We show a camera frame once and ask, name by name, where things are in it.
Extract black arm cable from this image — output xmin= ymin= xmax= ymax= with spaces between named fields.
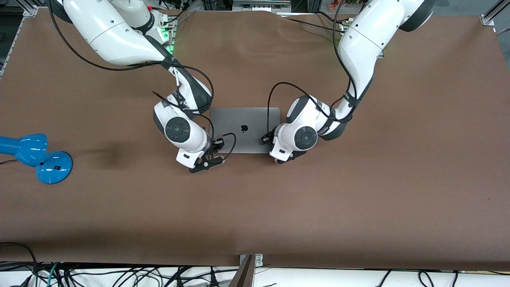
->
xmin=47 ymin=0 xmax=237 ymax=162
xmin=266 ymin=0 xmax=361 ymax=138

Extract grey laptop computer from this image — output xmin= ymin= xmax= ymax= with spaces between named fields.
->
xmin=209 ymin=107 xmax=281 ymax=155

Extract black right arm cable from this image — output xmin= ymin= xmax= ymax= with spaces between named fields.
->
xmin=47 ymin=0 xmax=237 ymax=162

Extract aluminium frame profile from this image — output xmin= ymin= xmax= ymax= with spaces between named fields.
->
xmin=480 ymin=0 xmax=510 ymax=27
xmin=0 ymin=0 xmax=44 ymax=77

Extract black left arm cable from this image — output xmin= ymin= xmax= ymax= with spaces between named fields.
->
xmin=266 ymin=0 xmax=361 ymax=138

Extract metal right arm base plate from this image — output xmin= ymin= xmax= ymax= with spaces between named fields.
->
xmin=159 ymin=15 xmax=176 ymax=55

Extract blue desk lamp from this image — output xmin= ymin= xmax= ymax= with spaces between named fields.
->
xmin=0 ymin=133 xmax=74 ymax=185

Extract brown table cover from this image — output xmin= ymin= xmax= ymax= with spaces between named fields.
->
xmin=0 ymin=7 xmax=510 ymax=272

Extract grey metal equipment box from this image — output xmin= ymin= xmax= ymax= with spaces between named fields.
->
xmin=232 ymin=0 xmax=292 ymax=13

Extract black looped floor cable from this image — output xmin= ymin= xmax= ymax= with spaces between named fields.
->
xmin=0 ymin=242 xmax=39 ymax=287

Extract teal floor cable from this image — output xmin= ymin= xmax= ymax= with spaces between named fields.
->
xmin=47 ymin=261 xmax=61 ymax=287

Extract colourful small objects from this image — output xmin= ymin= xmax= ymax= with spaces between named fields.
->
xmin=328 ymin=0 xmax=360 ymax=10

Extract black base power cable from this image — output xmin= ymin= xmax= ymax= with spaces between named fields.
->
xmin=316 ymin=11 xmax=346 ymax=24
xmin=279 ymin=17 xmax=344 ymax=34

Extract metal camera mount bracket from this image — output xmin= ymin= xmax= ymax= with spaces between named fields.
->
xmin=229 ymin=254 xmax=264 ymax=287

